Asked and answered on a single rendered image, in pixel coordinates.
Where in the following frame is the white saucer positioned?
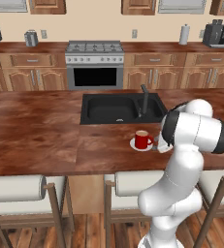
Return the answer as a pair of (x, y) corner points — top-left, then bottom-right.
(129, 137), (154, 152)

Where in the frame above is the wooden lower cupboard run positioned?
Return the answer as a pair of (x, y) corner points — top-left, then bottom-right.
(0, 51), (69, 93)
(122, 51), (224, 91)

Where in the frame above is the white paper towel roll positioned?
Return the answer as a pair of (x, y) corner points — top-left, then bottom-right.
(178, 23), (191, 47)

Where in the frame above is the silver stove with oven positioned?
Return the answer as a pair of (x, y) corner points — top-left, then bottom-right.
(64, 40), (125, 91)

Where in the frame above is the grey toaster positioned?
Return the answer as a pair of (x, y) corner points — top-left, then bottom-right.
(23, 29), (40, 47)

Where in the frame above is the red cup of tea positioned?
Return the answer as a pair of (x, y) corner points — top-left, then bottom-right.
(134, 130), (155, 150)

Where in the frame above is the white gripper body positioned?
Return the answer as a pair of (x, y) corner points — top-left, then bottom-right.
(156, 135), (175, 154)

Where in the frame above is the black sink tap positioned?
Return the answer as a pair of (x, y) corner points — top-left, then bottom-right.
(138, 83), (150, 118)

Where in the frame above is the black double sink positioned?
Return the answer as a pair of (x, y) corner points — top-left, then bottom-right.
(80, 93), (169, 126)

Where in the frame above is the white cushioned wooden stool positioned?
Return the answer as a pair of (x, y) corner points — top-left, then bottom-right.
(103, 170), (166, 248)
(193, 167), (224, 248)
(0, 174), (76, 248)

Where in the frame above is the grey glass wall cupboard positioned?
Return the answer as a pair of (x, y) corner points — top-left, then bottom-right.
(0, 0), (29, 14)
(157, 0), (208, 15)

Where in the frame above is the black coffee machine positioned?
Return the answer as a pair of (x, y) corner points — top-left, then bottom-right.
(202, 18), (224, 49)

